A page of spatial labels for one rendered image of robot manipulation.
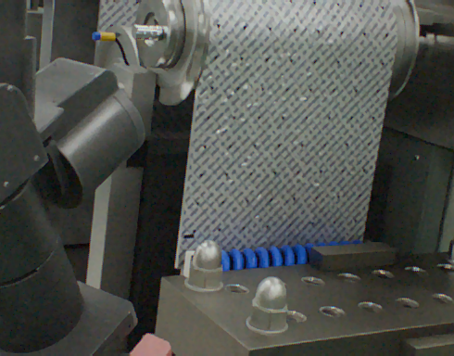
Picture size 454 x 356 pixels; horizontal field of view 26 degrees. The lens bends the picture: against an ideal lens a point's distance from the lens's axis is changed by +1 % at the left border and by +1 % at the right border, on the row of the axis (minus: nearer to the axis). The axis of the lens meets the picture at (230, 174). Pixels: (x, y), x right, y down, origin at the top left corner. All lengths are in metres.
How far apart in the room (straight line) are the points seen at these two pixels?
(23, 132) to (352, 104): 0.61
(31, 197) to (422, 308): 0.53
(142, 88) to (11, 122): 0.52
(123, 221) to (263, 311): 0.25
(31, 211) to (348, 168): 0.59
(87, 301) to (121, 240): 0.45
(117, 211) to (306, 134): 0.21
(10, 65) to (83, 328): 0.17
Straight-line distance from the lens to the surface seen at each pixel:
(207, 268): 0.91
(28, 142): 0.49
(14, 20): 0.48
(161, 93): 0.99
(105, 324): 0.58
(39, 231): 0.53
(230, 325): 0.85
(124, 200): 1.03
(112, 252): 1.04
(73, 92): 0.54
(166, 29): 0.94
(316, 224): 1.06
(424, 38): 1.16
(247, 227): 1.01
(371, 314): 0.92
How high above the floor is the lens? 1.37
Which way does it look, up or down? 15 degrees down
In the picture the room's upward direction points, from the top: 7 degrees clockwise
